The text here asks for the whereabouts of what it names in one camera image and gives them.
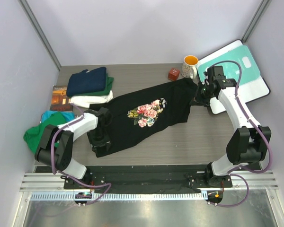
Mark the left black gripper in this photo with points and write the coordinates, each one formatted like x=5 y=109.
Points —
x=105 y=141

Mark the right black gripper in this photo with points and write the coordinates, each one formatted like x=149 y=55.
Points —
x=198 y=99

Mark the teal folding template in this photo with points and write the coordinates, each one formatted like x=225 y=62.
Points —
x=243 y=57

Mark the black t shirt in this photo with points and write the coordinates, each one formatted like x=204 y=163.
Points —
x=140 y=114

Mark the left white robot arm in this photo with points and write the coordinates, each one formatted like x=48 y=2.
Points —
x=56 y=143

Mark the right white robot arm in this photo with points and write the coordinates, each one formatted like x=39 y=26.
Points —
x=250 y=141

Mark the white mug orange inside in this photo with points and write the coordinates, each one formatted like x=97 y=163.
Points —
x=189 y=67

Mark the red cube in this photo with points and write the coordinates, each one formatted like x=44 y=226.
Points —
x=173 y=74

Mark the turquoise shirt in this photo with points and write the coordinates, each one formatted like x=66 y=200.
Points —
x=68 y=116

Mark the white folded shirt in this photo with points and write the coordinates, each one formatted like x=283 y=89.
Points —
x=85 y=101

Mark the brown picture book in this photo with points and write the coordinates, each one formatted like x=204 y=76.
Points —
x=60 y=101

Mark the dark green folded shirt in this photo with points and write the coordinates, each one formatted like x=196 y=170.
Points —
x=104 y=92

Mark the navy blue folded shirt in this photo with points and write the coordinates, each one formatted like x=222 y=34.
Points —
x=87 y=81

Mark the bright green crumpled shirt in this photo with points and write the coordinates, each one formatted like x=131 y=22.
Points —
x=33 y=135

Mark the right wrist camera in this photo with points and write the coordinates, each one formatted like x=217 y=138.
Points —
x=213 y=73

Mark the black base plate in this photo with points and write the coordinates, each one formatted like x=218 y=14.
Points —
x=157 y=179

